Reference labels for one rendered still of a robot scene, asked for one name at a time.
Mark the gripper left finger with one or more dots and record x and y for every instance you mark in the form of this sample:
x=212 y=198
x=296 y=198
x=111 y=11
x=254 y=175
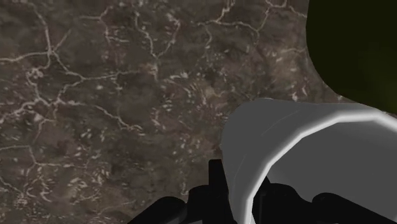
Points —
x=198 y=208

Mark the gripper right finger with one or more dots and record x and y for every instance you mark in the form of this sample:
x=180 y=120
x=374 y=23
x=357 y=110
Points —
x=328 y=211

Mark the white cup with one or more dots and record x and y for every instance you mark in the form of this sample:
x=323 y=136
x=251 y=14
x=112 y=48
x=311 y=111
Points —
x=325 y=149

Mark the dark olive round object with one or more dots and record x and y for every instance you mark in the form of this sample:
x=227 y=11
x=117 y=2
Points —
x=356 y=46

